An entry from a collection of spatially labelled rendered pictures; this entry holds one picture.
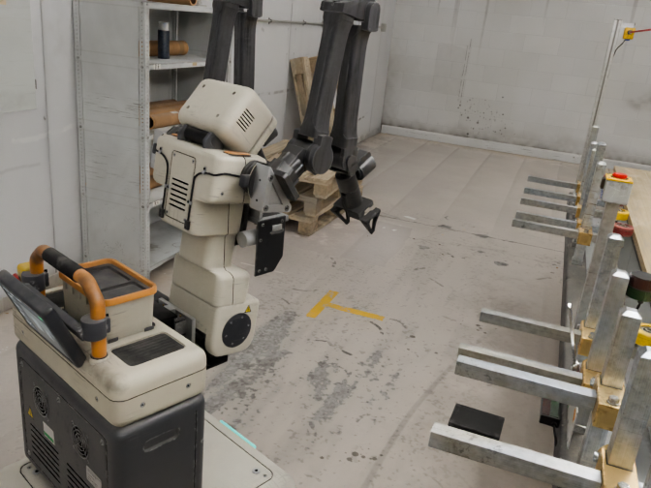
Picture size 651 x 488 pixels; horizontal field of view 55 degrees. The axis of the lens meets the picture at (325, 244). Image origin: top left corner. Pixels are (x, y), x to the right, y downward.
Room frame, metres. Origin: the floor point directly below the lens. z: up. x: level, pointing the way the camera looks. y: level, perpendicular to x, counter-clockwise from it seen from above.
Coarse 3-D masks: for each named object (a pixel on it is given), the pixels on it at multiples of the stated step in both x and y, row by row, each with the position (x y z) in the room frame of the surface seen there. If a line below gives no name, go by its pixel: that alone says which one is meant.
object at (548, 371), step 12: (468, 348) 1.34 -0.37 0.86; (480, 348) 1.35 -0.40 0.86; (492, 360) 1.31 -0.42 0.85; (504, 360) 1.30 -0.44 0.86; (516, 360) 1.30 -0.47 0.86; (528, 360) 1.31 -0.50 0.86; (528, 372) 1.28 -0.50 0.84; (540, 372) 1.28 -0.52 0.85; (552, 372) 1.27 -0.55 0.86; (564, 372) 1.27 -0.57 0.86; (576, 372) 1.28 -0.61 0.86; (576, 384) 1.25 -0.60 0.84
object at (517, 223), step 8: (512, 224) 2.51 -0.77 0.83; (520, 224) 2.50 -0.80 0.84; (528, 224) 2.49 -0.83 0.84; (536, 224) 2.48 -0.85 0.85; (544, 224) 2.50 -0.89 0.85; (552, 232) 2.46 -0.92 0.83; (560, 232) 2.45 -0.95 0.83; (568, 232) 2.44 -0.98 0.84; (576, 232) 2.43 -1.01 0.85; (592, 240) 2.41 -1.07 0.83; (624, 240) 2.38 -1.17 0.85
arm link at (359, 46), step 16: (368, 16) 1.63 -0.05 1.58; (352, 32) 1.65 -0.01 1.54; (368, 32) 1.67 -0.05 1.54; (352, 48) 1.65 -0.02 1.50; (352, 64) 1.65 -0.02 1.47; (352, 80) 1.65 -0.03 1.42; (336, 96) 1.67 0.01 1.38; (352, 96) 1.66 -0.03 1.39; (336, 112) 1.67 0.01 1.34; (352, 112) 1.66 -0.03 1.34; (336, 128) 1.66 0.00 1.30; (352, 128) 1.66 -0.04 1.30; (336, 144) 1.66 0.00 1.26; (352, 144) 1.66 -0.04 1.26; (336, 160) 1.65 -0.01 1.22
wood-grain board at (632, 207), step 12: (624, 168) 3.63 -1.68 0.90; (636, 180) 3.33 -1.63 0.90; (648, 180) 3.36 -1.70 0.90; (636, 192) 3.05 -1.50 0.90; (648, 192) 3.07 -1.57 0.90; (636, 204) 2.79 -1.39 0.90; (648, 204) 2.81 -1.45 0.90; (636, 216) 2.58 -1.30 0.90; (648, 216) 2.60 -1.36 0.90; (636, 228) 2.40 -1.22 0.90; (648, 228) 2.42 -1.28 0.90; (636, 240) 2.24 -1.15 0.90; (648, 240) 2.24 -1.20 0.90; (636, 252) 2.17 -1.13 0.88; (648, 252) 2.10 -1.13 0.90; (648, 264) 1.97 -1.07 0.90
